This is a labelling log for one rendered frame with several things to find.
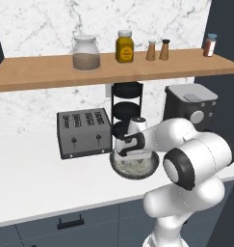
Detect black drawer handle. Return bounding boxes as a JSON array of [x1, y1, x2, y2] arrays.
[[56, 214, 86, 231]]

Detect clear ice cubes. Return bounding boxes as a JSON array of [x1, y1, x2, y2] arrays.
[[114, 156, 157, 177]]

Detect brown shaker with black cap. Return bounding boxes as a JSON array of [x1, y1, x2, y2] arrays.
[[159, 39, 171, 62]]

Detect dark grey coffee machine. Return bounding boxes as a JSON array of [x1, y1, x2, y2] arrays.
[[163, 83, 219, 132]]

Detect black wire tier stand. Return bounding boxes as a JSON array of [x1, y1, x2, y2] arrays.
[[110, 81, 144, 152]]

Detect dark blue tall cabinet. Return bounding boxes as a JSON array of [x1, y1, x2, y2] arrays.
[[193, 0, 234, 247]]

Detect white wall socket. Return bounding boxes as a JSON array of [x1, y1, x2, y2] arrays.
[[104, 83, 113, 98]]

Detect dark blue cupboard door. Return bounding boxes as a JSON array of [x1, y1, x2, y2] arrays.
[[181, 178, 234, 247]]

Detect yellow jar with silver lid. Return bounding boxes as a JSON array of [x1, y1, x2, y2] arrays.
[[115, 29, 135, 64]]

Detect grey ice bowl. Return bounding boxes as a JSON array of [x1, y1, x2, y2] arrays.
[[109, 150, 161, 180]]

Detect black round plate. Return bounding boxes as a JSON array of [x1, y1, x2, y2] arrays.
[[112, 121, 130, 140], [113, 101, 143, 121], [113, 82, 143, 99]]

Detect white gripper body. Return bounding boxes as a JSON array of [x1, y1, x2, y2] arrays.
[[116, 149, 152, 162]]

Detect grey four-slot toaster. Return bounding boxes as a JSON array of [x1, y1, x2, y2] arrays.
[[56, 107, 115, 160]]

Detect brown shaker with white cap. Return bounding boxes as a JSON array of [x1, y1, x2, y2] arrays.
[[145, 40, 158, 62]]

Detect wooden wall shelf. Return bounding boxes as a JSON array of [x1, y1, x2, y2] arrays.
[[0, 47, 234, 94]]

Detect red spice bottle blue cap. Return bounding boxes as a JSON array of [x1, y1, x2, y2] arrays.
[[202, 33, 219, 58]]

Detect narrow dark blue drawer front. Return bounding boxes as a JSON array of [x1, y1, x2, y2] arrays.
[[117, 198, 159, 247]]

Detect glass jar with grey grains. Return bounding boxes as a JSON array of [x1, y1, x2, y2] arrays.
[[71, 34, 101, 71]]

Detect wide dark blue drawer front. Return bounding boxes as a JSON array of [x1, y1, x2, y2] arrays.
[[13, 204, 120, 247]]

